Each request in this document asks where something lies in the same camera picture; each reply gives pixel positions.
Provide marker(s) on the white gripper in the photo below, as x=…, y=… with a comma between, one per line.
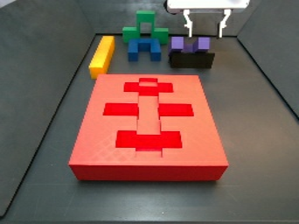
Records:
x=175, y=6

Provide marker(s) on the yellow long block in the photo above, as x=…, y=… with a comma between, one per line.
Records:
x=101, y=57

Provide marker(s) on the blue U-shaped block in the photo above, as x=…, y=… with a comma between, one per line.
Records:
x=144, y=45

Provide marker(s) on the green stepped block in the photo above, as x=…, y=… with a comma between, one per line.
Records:
x=144, y=25

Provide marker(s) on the black angled fixture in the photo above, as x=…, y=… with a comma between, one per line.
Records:
x=191, y=60

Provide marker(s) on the purple U-shaped block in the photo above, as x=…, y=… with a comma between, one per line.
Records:
x=199, y=46

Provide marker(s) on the red board with cutouts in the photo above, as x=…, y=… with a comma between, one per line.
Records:
x=148, y=131

